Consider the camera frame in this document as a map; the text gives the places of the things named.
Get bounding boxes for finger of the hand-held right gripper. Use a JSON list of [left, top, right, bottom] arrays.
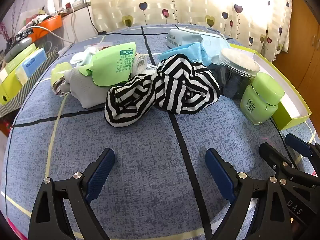
[[285, 133, 320, 163], [258, 142, 295, 180]]

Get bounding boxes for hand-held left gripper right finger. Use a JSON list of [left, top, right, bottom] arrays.
[[205, 148, 293, 240]]

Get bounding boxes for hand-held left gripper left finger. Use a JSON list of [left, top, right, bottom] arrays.
[[29, 148, 116, 240]]

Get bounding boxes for green and white box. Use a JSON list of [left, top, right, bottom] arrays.
[[220, 42, 312, 132]]

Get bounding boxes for white sock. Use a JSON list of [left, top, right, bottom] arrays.
[[64, 67, 118, 109]]

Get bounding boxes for black white striped cloth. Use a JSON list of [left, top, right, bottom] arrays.
[[104, 54, 221, 128]]

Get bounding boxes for green face mask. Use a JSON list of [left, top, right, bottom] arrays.
[[79, 42, 137, 87]]

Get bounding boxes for green cloth with white patches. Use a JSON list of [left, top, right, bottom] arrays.
[[51, 64, 73, 97]]

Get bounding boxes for beige sock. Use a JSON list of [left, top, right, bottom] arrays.
[[131, 53, 151, 76]]

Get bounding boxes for blue face mask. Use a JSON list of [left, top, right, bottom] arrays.
[[160, 42, 213, 68]]

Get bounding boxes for green jar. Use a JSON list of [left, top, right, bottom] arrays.
[[239, 72, 285, 125]]

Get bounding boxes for clear plastic jar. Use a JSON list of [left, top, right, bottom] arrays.
[[216, 48, 260, 101]]

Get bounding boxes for wooden wardrobe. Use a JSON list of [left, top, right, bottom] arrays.
[[272, 0, 320, 140]]

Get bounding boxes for striped storage box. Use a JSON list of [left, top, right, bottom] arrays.
[[0, 50, 59, 117]]

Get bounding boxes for small white cloth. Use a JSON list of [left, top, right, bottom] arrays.
[[70, 49, 98, 67]]

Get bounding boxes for lime green box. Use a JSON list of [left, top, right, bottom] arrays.
[[0, 42, 38, 105]]

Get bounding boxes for blue tissue pack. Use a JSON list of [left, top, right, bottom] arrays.
[[15, 49, 47, 85]]

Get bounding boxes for light blue wet wipes pack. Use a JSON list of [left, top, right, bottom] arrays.
[[166, 29, 232, 55]]

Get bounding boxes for orange tray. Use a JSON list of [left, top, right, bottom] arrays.
[[32, 14, 63, 42]]

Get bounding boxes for black electronic device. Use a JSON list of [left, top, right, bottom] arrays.
[[16, 28, 35, 41]]

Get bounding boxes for heart print curtain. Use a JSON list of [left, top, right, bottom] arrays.
[[90, 0, 293, 61]]

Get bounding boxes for pink branch decoration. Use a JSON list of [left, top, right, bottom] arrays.
[[0, 21, 13, 44]]

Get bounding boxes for white cable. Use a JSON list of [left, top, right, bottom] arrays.
[[25, 25, 75, 46]]

